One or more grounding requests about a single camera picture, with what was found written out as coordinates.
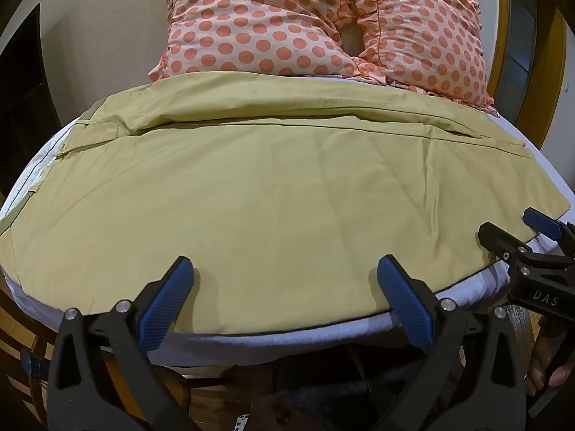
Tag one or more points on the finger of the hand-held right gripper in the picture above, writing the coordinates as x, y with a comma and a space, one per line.
541, 222
498, 240

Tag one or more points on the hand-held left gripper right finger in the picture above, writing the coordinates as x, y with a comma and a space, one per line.
404, 298

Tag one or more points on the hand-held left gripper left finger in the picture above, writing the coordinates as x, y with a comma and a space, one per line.
166, 298

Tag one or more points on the olive green bed sheet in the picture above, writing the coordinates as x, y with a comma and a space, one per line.
269, 197

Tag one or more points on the person's right hand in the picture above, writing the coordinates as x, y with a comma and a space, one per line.
541, 375

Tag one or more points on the white mattress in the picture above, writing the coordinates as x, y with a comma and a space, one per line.
278, 345

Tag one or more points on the wooden framed glass door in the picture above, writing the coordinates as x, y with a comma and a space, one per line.
525, 40

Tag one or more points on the orange polka dot pillow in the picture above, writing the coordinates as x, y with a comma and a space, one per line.
251, 18
426, 31

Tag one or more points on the wooden bed frame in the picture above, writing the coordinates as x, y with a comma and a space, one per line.
18, 336

